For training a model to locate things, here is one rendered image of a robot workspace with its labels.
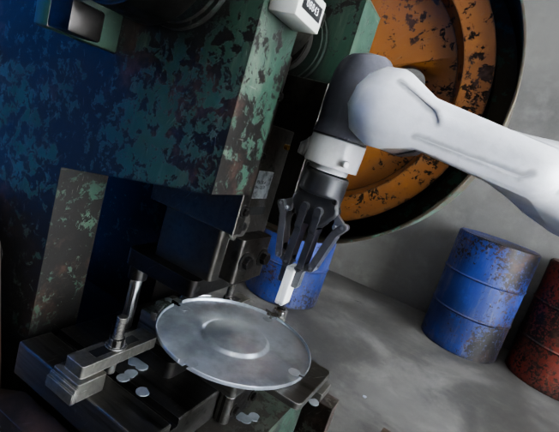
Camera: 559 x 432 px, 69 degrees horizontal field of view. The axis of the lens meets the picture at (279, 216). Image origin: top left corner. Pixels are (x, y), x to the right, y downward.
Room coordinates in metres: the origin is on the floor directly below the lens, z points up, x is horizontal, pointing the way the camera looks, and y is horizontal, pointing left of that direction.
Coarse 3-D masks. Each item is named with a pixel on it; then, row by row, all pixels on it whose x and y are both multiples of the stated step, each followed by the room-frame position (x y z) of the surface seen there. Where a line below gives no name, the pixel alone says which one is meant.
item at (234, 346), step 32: (160, 320) 0.68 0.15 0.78; (192, 320) 0.71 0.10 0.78; (224, 320) 0.74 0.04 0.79; (256, 320) 0.79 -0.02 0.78; (192, 352) 0.61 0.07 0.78; (224, 352) 0.63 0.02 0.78; (256, 352) 0.66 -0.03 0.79; (288, 352) 0.70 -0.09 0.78; (224, 384) 0.55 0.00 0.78; (256, 384) 0.57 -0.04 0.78; (288, 384) 0.59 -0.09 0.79
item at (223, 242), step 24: (288, 144) 0.77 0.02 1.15; (264, 168) 0.71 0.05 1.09; (264, 192) 0.73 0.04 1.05; (168, 216) 0.70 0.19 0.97; (264, 216) 0.76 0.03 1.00; (168, 240) 0.69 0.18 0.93; (192, 240) 0.67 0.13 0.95; (216, 240) 0.65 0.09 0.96; (240, 240) 0.66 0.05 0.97; (264, 240) 0.72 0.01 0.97; (192, 264) 0.66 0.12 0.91; (216, 264) 0.65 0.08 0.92; (240, 264) 0.66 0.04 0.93; (264, 264) 0.72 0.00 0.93
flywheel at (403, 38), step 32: (384, 0) 1.05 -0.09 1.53; (416, 0) 1.02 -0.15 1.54; (448, 0) 0.97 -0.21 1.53; (480, 0) 0.93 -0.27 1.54; (384, 32) 1.04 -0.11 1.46; (416, 32) 1.01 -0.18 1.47; (448, 32) 0.98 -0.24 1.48; (480, 32) 0.92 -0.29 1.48; (416, 64) 1.00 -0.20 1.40; (448, 64) 0.97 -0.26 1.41; (480, 64) 0.91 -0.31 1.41; (448, 96) 0.96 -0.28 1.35; (480, 96) 0.90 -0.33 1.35; (384, 160) 1.00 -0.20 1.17; (416, 160) 0.93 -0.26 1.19; (352, 192) 1.00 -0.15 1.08; (384, 192) 0.95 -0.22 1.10; (416, 192) 0.92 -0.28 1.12
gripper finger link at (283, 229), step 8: (280, 200) 0.68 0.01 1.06; (280, 208) 0.67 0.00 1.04; (280, 216) 0.67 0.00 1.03; (288, 216) 0.68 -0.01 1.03; (280, 224) 0.67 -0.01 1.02; (288, 224) 0.68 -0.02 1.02; (280, 232) 0.67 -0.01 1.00; (288, 232) 0.68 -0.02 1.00; (280, 240) 0.67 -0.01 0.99; (288, 240) 0.69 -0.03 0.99; (280, 248) 0.67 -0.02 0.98
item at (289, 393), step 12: (312, 372) 0.66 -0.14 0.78; (324, 372) 0.67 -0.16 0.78; (216, 384) 0.64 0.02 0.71; (300, 384) 0.61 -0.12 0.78; (312, 384) 0.62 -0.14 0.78; (228, 396) 0.63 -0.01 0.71; (240, 396) 0.65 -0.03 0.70; (252, 396) 0.69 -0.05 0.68; (276, 396) 0.57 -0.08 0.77; (288, 396) 0.57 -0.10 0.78; (300, 396) 0.58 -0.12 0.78; (216, 408) 0.64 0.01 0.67; (228, 408) 0.63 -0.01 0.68; (240, 408) 0.67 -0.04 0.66; (300, 408) 0.57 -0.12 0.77; (216, 420) 0.63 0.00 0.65; (228, 420) 0.64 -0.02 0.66
